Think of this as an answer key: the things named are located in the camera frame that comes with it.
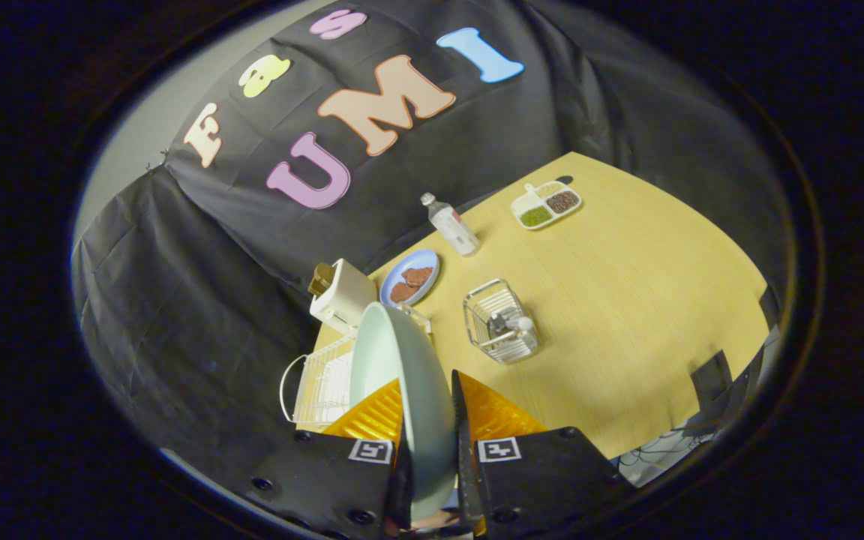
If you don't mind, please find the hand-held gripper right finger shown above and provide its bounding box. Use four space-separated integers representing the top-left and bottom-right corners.
451 369 639 538

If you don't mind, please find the cream toaster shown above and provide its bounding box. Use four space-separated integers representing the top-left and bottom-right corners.
309 258 378 336

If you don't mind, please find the pale green plate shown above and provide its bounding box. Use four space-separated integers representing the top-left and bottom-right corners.
349 301 459 524

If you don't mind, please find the white wire dish rack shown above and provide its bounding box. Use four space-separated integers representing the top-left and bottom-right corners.
280 304 433 433

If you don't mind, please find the brown toast slice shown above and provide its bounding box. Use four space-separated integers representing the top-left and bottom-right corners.
307 262 336 297

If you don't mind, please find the dark flat object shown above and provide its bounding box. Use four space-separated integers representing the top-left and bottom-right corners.
691 349 734 412

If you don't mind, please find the metal wire basket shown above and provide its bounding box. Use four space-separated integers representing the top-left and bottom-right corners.
463 278 541 365

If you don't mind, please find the blue plate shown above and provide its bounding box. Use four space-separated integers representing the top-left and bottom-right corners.
379 248 441 308

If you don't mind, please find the white divided tray with beans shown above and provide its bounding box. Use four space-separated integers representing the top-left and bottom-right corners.
510 179 584 230

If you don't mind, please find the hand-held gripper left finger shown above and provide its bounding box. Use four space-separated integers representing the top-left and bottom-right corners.
248 377 414 540

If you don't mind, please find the clear plastic bottle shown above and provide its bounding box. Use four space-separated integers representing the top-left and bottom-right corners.
420 192 480 257

